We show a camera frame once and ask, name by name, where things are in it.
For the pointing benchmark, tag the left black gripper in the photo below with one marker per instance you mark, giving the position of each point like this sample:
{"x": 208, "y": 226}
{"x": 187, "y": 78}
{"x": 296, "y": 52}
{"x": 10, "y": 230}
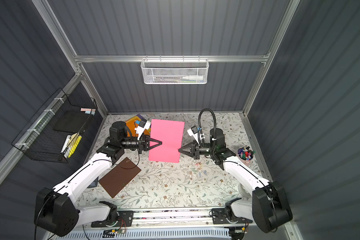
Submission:
{"x": 143, "y": 144}

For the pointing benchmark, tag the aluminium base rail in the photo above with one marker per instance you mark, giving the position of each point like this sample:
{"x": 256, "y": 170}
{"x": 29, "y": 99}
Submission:
{"x": 200, "y": 223}

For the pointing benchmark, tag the orange paper sheet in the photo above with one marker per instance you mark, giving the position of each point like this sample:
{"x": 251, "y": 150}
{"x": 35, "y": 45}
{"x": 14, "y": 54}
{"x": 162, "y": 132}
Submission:
{"x": 131, "y": 124}

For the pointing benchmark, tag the white wire mesh basket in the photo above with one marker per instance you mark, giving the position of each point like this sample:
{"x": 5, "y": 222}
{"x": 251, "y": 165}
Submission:
{"x": 171, "y": 73}

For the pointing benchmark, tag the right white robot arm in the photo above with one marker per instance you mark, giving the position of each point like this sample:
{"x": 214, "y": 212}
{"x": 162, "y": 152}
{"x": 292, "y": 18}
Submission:
{"x": 267, "y": 206}

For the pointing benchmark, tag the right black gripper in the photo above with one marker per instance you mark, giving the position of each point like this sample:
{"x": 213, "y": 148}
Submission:
{"x": 196, "y": 150}

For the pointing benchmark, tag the brown paper sheet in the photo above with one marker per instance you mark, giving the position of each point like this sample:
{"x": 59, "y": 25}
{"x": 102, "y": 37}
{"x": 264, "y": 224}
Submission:
{"x": 120, "y": 176}

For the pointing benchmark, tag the black wire basket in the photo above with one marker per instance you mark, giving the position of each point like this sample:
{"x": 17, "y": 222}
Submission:
{"x": 47, "y": 138}

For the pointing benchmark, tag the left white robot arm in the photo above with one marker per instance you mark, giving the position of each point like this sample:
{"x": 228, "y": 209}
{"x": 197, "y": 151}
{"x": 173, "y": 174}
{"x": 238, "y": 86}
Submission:
{"x": 55, "y": 209}

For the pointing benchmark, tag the magenta paper sheet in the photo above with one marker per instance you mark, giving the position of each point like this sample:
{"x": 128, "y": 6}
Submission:
{"x": 170, "y": 133}

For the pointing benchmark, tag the yellow highlighter markers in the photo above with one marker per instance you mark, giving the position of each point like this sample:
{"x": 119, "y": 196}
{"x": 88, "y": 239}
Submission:
{"x": 72, "y": 145}

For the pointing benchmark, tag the white glue bottle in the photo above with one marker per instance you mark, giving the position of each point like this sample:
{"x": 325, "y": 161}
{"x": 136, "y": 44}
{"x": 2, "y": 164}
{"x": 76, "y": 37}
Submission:
{"x": 193, "y": 78}

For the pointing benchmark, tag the purple paper sheet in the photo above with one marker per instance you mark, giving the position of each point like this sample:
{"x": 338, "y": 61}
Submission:
{"x": 142, "y": 117}

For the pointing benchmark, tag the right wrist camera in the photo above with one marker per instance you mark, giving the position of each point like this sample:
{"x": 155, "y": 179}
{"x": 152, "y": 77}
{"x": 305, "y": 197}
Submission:
{"x": 195, "y": 133}

